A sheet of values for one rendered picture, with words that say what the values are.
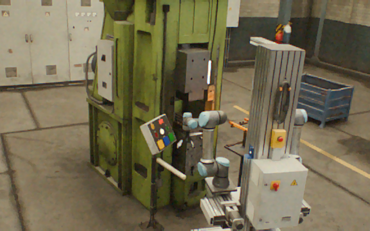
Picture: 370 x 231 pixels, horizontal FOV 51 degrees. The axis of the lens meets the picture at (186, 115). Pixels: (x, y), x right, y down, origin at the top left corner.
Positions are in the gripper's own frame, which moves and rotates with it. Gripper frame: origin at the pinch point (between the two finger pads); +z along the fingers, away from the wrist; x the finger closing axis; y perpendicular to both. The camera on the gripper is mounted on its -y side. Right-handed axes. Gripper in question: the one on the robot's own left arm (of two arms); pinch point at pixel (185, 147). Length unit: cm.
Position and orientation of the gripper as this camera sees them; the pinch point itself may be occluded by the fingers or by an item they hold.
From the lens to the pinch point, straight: 364.3
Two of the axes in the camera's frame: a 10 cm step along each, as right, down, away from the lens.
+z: -0.6, 9.4, 3.4
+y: 2.3, 3.4, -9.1
